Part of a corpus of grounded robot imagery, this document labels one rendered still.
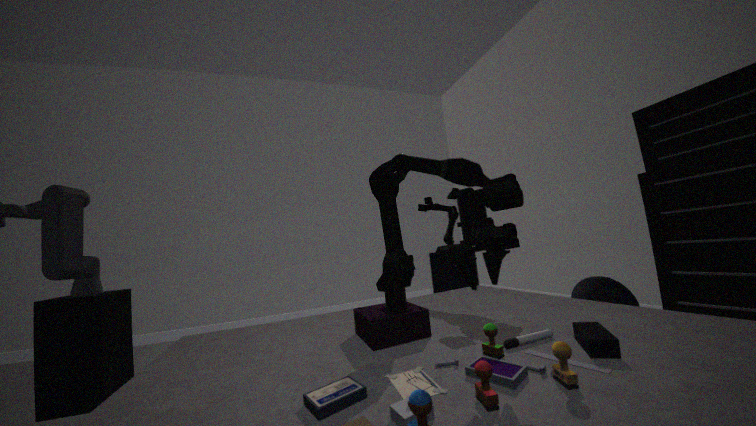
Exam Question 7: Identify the yellow rubber stamp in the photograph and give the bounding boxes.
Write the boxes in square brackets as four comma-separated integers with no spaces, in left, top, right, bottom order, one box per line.
[552,341,579,390]

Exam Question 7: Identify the purple ink pad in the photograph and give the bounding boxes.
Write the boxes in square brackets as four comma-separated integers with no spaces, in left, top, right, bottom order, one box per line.
[465,355,528,390]

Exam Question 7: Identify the red rubber stamp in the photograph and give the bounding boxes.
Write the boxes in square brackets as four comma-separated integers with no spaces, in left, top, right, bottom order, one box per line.
[474,361,499,412]

